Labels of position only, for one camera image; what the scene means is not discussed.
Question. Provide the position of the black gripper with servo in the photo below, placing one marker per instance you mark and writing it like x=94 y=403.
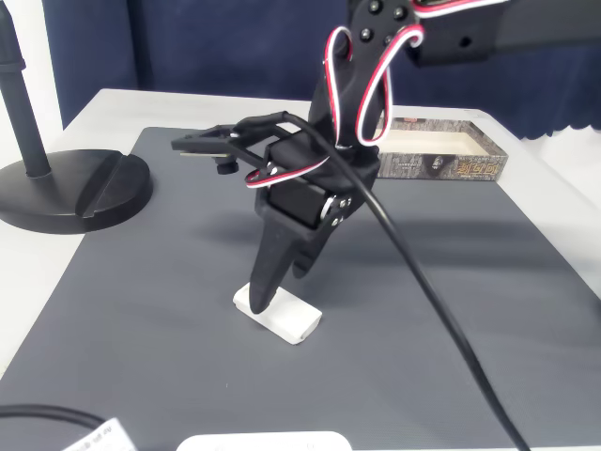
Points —
x=292 y=205

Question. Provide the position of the small white rectangular block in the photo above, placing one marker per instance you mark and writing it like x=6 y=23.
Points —
x=291 y=319

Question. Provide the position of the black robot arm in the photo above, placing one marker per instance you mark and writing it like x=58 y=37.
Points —
x=469 y=33

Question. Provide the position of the patterned open cardboard box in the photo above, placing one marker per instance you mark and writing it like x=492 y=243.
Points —
x=436 y=166

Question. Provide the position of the grey table mat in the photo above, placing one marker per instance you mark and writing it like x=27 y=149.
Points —
x=188 y=305

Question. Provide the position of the white rounded flat device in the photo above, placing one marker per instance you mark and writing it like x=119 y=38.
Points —
x=263 y=442

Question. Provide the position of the dark blue curtain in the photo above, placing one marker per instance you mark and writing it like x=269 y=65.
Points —
x=211 y=47

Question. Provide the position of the black round-base stand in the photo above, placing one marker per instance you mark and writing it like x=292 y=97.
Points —
x=56 y=192

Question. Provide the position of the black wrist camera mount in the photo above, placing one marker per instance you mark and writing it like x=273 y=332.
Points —
x=211 y=141

